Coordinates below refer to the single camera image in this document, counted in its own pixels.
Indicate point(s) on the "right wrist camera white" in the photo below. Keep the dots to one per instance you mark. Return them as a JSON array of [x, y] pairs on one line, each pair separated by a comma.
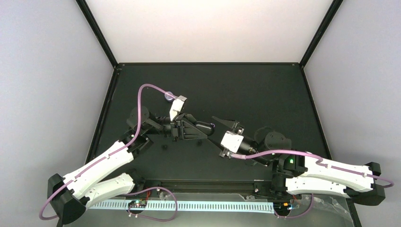
[[231, 141]]

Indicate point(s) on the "black earbud charging case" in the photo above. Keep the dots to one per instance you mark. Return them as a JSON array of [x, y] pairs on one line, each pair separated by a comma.
[[206, 128]]

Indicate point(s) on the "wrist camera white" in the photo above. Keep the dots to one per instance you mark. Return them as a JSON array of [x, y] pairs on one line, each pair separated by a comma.
[[231, 141], [176, 107]]

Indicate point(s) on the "white slotted cable duct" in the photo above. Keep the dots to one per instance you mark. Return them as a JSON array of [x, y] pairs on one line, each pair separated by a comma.
[[206, 206]]

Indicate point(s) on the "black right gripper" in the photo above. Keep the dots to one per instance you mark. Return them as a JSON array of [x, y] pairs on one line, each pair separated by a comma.
[[230, 123]]

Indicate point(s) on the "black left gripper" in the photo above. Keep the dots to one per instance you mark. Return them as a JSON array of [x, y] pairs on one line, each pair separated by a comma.
[[176, 127]]

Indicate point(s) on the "lilac earbud charging case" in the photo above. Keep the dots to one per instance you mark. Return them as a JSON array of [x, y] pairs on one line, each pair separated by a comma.
[[169, 96]]

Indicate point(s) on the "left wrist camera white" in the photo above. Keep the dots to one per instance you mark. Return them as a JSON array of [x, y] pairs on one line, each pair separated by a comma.
[[176, 107]]

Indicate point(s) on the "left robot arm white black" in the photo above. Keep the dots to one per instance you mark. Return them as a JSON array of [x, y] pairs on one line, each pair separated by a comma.
[[72, 194]]

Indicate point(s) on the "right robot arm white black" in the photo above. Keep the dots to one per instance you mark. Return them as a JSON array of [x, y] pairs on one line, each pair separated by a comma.
[[299, 172]]

